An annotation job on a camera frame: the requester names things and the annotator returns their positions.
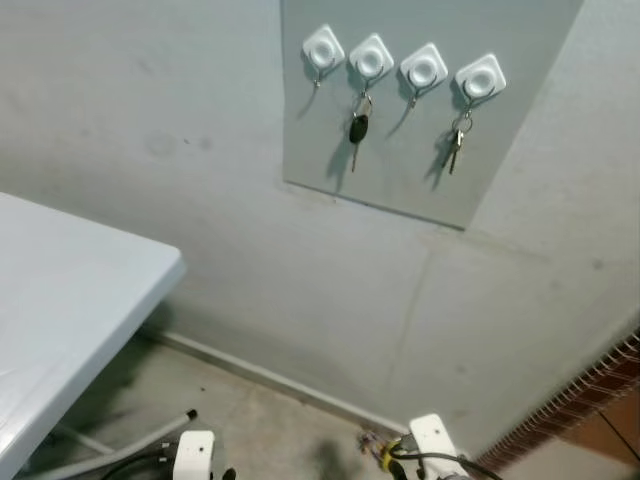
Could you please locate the small colourful key bunch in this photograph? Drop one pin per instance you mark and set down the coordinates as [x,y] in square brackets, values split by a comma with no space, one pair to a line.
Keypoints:
[375,443]

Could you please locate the red brick border strip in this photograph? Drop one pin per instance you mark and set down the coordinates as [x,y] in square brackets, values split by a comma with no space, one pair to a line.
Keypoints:
[580,395]

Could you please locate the silver key bunch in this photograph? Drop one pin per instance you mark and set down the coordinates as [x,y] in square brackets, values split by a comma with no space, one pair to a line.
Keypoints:
[458,140]

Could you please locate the black car key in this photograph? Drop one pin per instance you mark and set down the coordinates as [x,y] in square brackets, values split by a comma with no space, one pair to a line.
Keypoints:
[358,128]

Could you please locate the pale skirting strip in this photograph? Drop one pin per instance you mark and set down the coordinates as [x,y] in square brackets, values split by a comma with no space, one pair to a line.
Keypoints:
[280,381]

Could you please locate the grey metal table leg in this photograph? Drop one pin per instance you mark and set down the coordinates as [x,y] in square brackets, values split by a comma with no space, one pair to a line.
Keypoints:
[150,432]

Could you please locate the white plastic table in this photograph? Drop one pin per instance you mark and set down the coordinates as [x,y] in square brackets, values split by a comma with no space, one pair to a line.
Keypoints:
[60,300]

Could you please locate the white square wall hook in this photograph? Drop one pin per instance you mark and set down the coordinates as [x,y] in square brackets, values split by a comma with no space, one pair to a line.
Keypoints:
[371,58]
[323,48]
[480,78]
[424,68]

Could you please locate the grey wall board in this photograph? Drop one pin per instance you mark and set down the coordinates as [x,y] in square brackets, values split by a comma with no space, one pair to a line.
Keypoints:
[400,170]

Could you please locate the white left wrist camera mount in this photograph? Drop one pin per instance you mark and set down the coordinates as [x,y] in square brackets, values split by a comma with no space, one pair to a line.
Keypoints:
[195,455]

